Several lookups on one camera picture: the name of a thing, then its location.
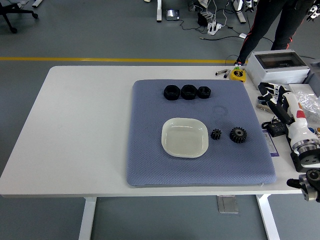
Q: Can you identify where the white square shallow box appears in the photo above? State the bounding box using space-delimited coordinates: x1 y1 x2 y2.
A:
161 117 209 159

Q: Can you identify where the person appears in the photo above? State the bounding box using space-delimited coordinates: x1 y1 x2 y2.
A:
235 0 309 68

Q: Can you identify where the small black hex nut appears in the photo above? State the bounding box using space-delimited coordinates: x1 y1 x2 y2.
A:
198 86 213 100

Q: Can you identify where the blue-grey padded mat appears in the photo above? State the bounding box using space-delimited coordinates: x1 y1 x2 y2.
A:
125 79 277 188

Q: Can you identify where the white table leg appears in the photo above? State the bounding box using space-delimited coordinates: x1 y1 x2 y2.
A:
255 194 281 240
78 196 97 240

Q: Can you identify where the metal floor plate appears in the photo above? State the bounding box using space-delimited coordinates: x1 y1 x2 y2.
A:
216 195 239 214

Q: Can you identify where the grey electrical enclosure box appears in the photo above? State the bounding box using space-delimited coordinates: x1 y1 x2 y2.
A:
246 50 312 87

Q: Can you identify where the yellow tape measure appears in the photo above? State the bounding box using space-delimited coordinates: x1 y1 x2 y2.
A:
229 69 247 83

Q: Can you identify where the purple-edged card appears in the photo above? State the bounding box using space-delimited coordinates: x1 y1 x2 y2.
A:
261 128 280 157

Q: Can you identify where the black desk telephone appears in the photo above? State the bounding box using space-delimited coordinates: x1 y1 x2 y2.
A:
165 9 181 22

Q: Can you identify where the large black gear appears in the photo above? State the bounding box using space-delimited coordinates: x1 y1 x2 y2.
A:
229 126 248 144

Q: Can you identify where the tan resistor strip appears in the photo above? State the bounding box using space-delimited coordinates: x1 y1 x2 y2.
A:
256 104 274 114

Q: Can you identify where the black office chair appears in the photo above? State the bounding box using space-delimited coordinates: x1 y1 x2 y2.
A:
0 0 40 34

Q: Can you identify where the white flat box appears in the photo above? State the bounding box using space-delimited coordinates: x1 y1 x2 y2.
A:
288 83 314 98

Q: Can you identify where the black device with display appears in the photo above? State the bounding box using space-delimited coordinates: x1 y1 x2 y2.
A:
261 119 289 138

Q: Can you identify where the white power strip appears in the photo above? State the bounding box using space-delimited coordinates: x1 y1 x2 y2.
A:
206 22 223 36

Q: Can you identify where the white desk leg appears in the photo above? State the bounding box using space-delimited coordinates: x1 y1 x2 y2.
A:
156 0 163 23
234 0 247 25

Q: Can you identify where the clear bag of screws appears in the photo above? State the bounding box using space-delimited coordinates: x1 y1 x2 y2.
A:
292 90 320 119

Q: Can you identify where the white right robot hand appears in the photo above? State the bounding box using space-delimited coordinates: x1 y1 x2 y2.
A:
257 81 320 150

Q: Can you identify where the small black gear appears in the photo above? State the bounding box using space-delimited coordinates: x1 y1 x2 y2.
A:
210 128 223 141

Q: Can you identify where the grey metal case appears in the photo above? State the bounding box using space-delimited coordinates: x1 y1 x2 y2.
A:
305 61 320 100

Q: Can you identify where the large black hex nut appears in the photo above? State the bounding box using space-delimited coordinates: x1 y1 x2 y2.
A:
180 84 199 101
163 84 180 102

